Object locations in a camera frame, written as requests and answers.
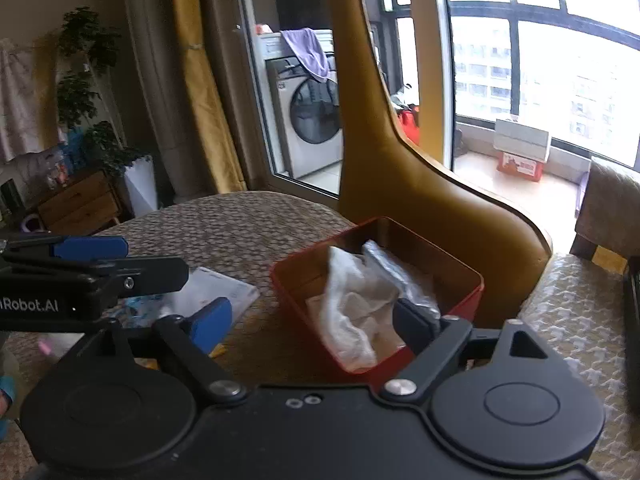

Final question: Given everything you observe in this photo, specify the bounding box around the red rectangular storage box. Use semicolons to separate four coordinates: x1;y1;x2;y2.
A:
270;217;484;388

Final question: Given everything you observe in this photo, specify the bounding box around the white soft cloth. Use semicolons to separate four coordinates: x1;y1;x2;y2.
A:
306;246;405;372

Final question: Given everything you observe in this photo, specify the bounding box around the white tissue pack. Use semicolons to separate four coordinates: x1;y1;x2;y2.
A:
106;266;259;327

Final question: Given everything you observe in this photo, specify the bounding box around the clear plastic bag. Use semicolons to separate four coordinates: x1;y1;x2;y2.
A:
362;240;442;322

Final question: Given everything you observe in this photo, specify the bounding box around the wooden drawer cabinet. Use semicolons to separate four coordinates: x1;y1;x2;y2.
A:
36;170;122;235

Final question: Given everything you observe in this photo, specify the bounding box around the white plant pot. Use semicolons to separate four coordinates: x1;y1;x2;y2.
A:
122;155;158;217

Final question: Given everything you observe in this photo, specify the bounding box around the floral hanging cloth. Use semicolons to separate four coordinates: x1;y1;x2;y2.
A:
1;38;58;162

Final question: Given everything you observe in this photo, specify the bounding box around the yellow giraffe figure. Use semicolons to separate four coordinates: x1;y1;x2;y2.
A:
328;0;552;328

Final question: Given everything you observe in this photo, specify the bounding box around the red cardboard box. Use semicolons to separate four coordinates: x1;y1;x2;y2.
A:
497;152;544;182

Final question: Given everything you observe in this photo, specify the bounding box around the green potted tree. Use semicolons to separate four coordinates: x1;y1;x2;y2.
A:
56;6;145;179

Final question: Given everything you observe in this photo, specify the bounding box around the yellow curtain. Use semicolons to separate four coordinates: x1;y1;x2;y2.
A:
172;0;246;194

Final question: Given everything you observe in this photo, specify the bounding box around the white box on balcony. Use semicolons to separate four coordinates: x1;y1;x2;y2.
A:
492;119;551;162

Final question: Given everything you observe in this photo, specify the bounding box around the beige sofa armrest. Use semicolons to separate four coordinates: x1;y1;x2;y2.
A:
570;157;639;260

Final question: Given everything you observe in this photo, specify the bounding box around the white washing machine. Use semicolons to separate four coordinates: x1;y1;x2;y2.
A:
258;29;343;179

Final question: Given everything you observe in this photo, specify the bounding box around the white tower air conditioner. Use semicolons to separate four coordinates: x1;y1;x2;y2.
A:
124;0;209;203

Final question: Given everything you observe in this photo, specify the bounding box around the purple towel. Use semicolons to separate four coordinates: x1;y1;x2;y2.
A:
281;27;336;84

